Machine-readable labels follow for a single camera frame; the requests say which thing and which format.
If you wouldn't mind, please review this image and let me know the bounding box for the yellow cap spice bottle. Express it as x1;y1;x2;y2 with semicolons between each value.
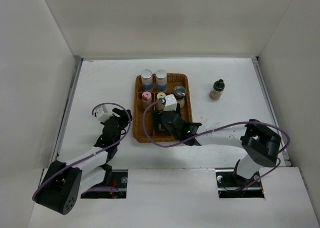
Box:
155;92;166;111

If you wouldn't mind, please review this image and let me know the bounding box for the pink cap spice bottle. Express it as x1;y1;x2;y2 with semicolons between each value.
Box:
141;91;152;110

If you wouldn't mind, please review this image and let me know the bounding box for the clear lid salt grinder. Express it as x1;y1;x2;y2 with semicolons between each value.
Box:
173;86;187;109

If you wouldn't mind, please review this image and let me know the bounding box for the silver cap blue label shaker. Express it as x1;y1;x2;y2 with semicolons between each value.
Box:
140;69;153;92

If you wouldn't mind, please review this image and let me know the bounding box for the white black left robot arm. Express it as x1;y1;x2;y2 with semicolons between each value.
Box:
32;105;132;215

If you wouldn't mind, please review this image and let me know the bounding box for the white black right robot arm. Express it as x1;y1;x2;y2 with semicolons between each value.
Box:
152;110;281;186

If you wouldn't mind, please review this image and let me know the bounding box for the brown wicker divided basket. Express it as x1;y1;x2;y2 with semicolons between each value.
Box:
132;73;195;144

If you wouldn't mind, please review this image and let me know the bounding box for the black knob brown spice grinder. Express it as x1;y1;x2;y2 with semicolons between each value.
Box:
209;79;225;100

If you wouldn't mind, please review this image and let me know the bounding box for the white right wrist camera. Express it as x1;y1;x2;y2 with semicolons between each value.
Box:
162;94;178;111

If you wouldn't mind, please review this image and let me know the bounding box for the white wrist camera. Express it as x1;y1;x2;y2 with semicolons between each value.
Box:
93;107;112;123
162;94;178;111

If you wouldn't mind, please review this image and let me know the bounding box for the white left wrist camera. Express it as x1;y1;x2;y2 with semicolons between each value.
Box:
93;107;112;123

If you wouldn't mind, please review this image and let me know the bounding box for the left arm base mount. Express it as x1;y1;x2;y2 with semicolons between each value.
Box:
80;164;129;199

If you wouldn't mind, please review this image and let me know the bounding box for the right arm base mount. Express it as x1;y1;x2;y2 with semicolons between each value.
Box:
215;168;265;199

